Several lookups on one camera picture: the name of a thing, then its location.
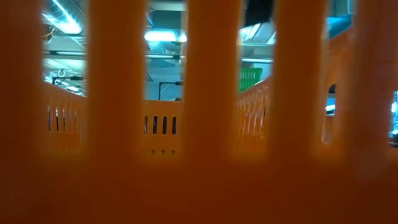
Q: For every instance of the green plastic basket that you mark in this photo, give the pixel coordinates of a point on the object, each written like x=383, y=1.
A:
x=248, y=79

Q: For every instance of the orange plastic basket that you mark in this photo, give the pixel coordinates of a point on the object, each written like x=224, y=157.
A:
x=199, y=193

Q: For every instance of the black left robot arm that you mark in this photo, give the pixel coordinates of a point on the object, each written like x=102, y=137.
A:
x=258, y=12

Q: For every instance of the black metal stand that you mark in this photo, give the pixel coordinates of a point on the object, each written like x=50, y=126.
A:
x=74, y=78
x=169, y=82

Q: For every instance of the bright ceiling lamp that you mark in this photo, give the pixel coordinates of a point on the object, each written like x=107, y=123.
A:
x=160, y=36

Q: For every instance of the long ceiling strip light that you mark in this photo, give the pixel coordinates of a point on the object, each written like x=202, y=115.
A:
x=70, y=26

